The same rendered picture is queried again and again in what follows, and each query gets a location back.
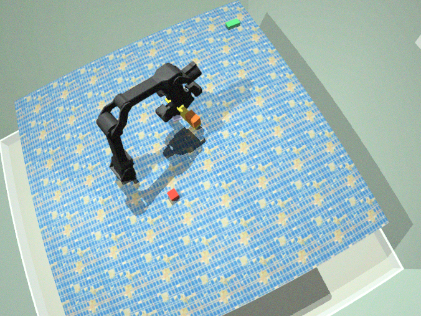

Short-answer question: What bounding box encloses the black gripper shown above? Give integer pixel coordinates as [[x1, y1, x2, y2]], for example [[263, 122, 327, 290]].
[[155, 81, 202, 122]]

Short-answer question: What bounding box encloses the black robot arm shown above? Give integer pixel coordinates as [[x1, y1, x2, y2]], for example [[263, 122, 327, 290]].
[[96, 61, 202, 184]]

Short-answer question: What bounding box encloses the red cube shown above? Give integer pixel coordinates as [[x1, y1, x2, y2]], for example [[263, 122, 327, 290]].
[[167, 188, 180, 201]]

